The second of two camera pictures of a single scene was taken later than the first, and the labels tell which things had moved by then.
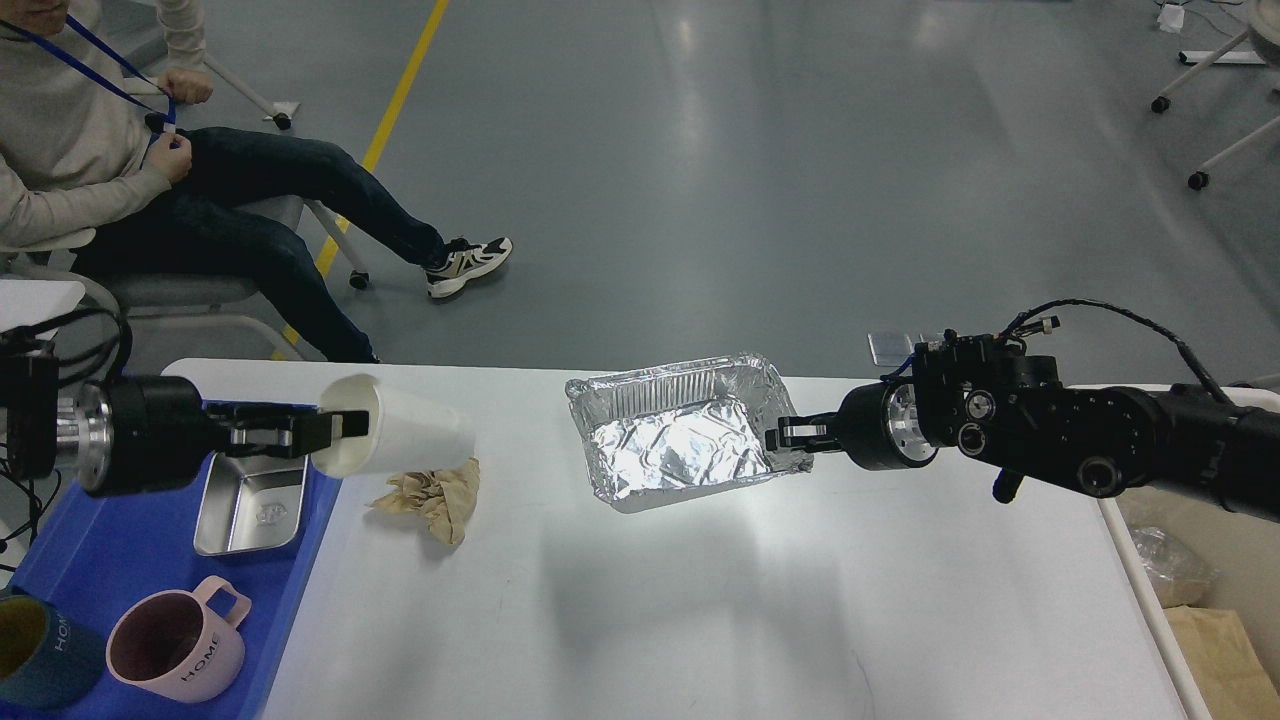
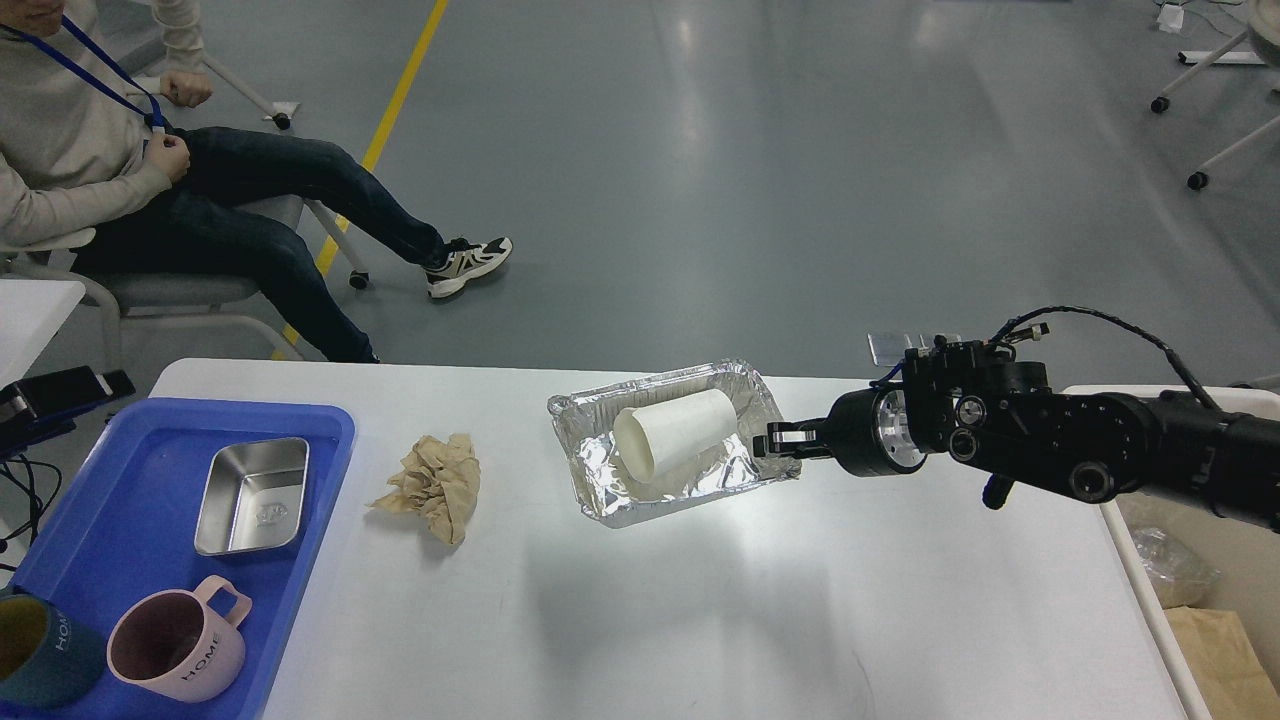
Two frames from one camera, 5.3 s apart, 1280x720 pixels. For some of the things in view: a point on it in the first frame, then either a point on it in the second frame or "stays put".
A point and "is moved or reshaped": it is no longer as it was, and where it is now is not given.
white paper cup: x=405 y=433 to x=654 y=437
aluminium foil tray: x=661 y=430 is moved or reshaped
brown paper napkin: x=446 y=498 stays put
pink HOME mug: x=180 y=644 stays put
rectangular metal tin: x=250 y=503 stays put
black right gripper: x=879 y=427 stays put
